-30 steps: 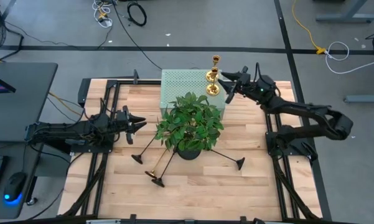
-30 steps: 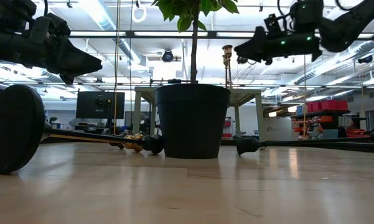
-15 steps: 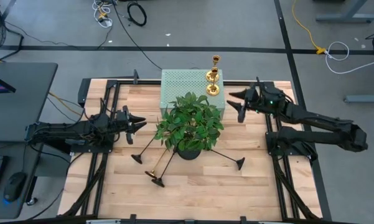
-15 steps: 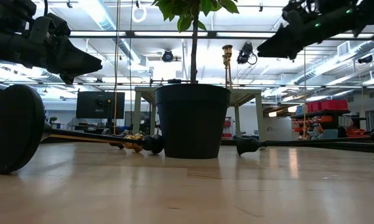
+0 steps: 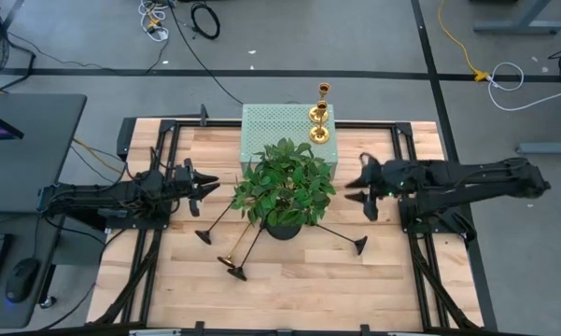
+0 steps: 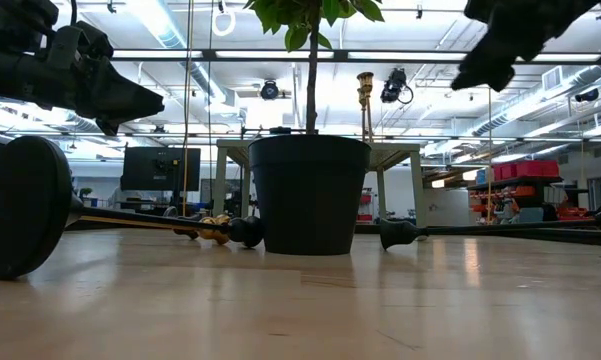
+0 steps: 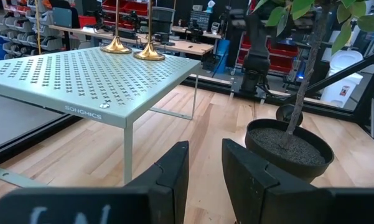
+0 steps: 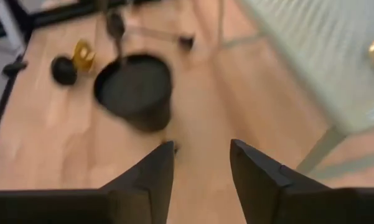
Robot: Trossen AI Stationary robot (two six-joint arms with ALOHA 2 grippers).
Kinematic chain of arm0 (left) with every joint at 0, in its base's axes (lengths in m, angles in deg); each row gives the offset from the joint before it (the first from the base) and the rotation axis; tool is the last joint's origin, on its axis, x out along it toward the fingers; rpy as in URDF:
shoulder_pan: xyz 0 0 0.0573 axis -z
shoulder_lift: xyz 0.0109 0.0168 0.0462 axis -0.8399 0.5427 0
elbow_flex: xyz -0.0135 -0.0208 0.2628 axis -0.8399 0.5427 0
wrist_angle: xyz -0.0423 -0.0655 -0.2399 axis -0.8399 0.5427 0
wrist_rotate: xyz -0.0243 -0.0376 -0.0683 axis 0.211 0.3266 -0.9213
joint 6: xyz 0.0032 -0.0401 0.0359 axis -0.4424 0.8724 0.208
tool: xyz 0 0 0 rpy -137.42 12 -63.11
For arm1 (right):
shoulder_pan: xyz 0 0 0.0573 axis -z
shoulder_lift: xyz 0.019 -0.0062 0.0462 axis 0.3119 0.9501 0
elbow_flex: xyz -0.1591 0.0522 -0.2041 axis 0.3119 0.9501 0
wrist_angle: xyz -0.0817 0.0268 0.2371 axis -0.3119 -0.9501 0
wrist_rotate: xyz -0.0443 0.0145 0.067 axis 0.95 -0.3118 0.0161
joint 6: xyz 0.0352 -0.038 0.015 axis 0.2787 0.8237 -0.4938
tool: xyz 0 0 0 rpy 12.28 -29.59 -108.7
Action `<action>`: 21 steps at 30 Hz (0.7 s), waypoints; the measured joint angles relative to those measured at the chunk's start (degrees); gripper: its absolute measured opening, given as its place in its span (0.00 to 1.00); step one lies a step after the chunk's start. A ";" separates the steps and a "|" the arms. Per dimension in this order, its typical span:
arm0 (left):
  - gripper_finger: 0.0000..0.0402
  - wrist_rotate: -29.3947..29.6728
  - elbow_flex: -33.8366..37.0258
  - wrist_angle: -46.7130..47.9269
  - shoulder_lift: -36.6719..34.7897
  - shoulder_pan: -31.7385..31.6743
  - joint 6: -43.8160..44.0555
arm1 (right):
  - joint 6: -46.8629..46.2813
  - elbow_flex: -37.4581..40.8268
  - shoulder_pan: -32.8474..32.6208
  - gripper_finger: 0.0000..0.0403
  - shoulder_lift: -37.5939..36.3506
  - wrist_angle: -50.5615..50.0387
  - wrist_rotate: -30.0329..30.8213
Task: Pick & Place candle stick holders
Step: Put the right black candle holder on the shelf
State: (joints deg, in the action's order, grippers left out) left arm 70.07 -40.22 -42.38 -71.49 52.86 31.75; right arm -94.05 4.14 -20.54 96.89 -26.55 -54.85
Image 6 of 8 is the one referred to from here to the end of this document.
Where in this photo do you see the white hanging ring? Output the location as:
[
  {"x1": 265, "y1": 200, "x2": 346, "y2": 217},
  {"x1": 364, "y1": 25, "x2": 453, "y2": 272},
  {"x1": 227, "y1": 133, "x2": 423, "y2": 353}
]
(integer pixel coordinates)
[{"x1": 212, "y1": 9, "x2": 238, "y2": 38}]

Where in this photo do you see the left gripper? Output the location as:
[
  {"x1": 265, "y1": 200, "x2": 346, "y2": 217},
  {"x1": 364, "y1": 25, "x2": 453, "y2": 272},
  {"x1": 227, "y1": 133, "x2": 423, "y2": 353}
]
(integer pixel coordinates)
[{"x1": 0, "y1": 34, "x2": 165, "y2": 137}]

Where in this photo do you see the black shelf cart with bins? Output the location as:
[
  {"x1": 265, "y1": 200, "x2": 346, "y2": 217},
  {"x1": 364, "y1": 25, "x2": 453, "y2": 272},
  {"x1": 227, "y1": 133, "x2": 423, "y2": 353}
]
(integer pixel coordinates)
[{"x1": 467, "y1": 159, "x2": 565, "y2": 224}]

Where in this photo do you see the green leafy potted tree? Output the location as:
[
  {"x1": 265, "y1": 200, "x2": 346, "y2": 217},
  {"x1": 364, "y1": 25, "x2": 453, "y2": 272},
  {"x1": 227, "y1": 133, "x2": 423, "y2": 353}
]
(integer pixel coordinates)
[{"x1": 243, "y1": 0, "x2": 386, "y2": 136}]

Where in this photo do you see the grey ventilation duct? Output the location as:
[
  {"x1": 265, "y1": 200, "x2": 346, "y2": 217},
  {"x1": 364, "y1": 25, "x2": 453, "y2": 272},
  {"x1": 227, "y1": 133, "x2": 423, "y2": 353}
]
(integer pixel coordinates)
[{"x1": 472, "y1": 64, "x2": 601, "y2": 139}]

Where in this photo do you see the black plant pot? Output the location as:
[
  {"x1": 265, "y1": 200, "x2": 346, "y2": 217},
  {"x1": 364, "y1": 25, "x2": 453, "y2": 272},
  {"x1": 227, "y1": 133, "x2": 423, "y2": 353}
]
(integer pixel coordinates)
[{"x1": 247, "y1": 133, "x2": 373, "y2": 257}]

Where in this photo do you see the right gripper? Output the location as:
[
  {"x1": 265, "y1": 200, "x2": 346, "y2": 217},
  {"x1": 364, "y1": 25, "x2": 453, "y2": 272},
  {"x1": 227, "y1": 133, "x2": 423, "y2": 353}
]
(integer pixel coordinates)
[{"x1": 449, "y1": 0, "x2": 601, "y2": 94}]

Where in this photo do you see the black overhead camera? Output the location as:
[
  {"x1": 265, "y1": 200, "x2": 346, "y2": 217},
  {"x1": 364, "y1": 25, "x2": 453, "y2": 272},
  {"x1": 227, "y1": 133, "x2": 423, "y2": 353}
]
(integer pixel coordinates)
[{"x1": 379, "y1": 67, "x2": 415, "y2": 106}]

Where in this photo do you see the black round spotlight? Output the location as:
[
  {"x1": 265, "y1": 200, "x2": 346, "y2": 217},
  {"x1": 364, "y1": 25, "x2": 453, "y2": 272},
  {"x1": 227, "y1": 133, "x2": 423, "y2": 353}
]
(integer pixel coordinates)
[{"x1": 259, "y1": 78, "x2": 281, "y2": 101}]

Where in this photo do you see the black monitor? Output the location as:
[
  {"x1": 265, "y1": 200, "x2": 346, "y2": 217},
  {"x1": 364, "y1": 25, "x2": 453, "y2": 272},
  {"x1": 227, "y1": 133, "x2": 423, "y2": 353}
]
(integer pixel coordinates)
[{"x1": 120, "y1": 146, "x2": 202, "y2": 193}]

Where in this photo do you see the black overhead frame bar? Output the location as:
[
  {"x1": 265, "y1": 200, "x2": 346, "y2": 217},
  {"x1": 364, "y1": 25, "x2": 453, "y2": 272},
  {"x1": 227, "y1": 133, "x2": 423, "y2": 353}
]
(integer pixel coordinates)
[
  {"x1": 0, "y1": 130, "x2": 601, "y2": 142},
  {"x1": 110, "y1": 48, "x2": 601, "y2": 65}
]

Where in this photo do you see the thin black hanging cable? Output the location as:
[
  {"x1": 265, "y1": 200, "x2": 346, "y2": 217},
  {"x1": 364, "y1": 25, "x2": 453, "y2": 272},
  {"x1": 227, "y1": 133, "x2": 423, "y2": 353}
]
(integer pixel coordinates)
[{"x1": 207, "y1": 0, "x2": 214, "y2": 201}]

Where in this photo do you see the black cylindrical ceiling fixture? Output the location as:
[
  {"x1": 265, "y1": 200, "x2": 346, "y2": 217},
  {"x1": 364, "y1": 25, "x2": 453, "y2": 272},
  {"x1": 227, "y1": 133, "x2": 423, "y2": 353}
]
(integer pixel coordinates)
[{"x1": 574, "y1": 87, "x2": 600, "y2": 104}]

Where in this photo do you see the yellow hanging rope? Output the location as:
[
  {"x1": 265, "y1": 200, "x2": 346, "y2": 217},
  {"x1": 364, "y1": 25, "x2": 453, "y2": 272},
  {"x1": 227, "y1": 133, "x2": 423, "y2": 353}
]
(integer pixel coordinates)
[
  {"x1": 486, "y1": 88, "x2": 494, "y2": 225},
  {"x1": 181, "y1": 0, "x2": 192, "y2": 217}
]

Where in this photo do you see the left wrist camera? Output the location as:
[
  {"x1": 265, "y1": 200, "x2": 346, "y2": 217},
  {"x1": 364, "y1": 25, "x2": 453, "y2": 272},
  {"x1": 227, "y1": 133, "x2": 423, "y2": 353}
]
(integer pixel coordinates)
[{"x1": 44, "y1": 19, "x2": 115, "y2": 69}]

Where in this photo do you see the gold candle stick holder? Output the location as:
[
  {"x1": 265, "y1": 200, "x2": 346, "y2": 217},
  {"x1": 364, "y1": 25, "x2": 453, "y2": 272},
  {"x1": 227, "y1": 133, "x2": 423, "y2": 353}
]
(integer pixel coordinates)
[
  {"x1": 356, "y1": 71, "x2": 376, "y2": 144},
  {"x1": 79, "y1": 213, "x2": 232, "y2": 246},
  {"x1": 357, "y1": 89, "x2": 369, "y2": 143}
]

